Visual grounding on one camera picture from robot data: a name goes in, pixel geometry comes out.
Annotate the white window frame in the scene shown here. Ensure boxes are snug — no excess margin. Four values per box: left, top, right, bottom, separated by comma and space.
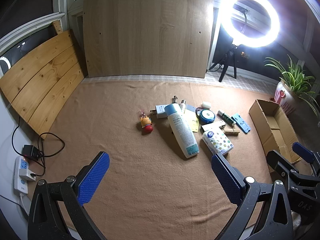
0, 11, 84, 57

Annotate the cardboard box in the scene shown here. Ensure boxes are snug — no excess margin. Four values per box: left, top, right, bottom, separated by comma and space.
249, 99, 302, 174

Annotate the grey checkered sheet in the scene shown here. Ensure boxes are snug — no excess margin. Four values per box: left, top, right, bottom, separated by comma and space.
82, 76, 278, 97

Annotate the white bottle with blue cap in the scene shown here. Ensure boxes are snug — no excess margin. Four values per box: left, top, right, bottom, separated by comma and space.
164, 103, 200, 159

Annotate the white patterned lighter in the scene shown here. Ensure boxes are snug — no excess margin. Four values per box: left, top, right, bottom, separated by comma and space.
201, 121, 225, 132

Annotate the wooden clothespin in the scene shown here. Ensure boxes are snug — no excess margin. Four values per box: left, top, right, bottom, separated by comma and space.
223, 127, 240, 137

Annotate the yellow ruler card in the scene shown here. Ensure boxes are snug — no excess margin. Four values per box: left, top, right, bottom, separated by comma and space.
184, 105, 200, 133

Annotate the black power adapter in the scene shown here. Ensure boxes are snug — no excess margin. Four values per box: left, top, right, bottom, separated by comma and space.
22, 145, 43, 161

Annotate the spider plant in white pot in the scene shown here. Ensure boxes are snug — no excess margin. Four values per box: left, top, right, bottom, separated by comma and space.
264, 55, 320, 117

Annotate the thin wooden strip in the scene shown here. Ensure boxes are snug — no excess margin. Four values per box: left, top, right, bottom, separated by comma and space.
52, 21, 63, 35

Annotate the white plug adapter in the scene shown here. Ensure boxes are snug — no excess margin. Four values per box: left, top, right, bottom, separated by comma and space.
19, 169, 37, 181

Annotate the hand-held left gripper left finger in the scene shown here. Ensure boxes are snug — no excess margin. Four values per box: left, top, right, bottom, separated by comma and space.
27, 151, 110, 240

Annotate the blue round tape measure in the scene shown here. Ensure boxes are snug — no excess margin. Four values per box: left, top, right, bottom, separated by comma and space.
199, 109, 216, 124

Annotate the small cartoon toy figurine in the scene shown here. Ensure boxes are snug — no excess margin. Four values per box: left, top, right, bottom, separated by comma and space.
139, 110, 154, 133

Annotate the white ring light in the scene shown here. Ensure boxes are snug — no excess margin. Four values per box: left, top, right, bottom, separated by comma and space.
219, 0, 280, 48

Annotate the white power strip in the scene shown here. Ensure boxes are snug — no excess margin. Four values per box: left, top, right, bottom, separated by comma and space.
14, 155, 38, 195

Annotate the green lip balm stick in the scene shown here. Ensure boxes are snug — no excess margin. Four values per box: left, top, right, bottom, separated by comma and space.
217, 109, 237, 126

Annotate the large light wood board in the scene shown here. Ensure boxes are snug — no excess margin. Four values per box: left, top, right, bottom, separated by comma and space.
82, 0, 214, 78

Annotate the patterned tissue pack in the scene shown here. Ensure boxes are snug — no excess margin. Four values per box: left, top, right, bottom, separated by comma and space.
202, 127, 234, 155

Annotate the blue folding phone stand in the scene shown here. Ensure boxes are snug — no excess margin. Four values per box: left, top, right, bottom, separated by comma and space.
231, 113, 251, 134

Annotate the brown felt blanket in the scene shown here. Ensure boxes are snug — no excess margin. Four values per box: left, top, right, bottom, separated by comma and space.
41, 76, 320, 240

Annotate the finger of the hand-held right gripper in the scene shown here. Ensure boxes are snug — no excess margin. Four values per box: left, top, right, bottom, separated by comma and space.
292, 142, 320, 177
266, 150, 303, 188

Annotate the person's right hand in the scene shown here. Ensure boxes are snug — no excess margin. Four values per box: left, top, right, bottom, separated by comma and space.
291, 211, 310, 230

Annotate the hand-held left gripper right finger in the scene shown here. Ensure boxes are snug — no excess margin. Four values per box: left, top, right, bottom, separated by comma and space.
211, 153, 294, 240

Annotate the white power strip cable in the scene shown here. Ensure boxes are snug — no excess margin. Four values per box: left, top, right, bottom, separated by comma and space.
19, 192, 31, 217

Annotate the pine plank panel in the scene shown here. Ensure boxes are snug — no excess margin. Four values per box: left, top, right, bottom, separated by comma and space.
0, 29, 85, 140

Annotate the black tripod stand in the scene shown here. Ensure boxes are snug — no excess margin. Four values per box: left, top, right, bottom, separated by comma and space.
207, 7, 251, 83

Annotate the black cable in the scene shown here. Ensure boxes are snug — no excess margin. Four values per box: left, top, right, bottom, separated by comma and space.
11, 117, 65, 177

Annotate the white wall charger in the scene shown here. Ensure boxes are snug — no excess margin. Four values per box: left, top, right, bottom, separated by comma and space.
150, 104, 172, 119

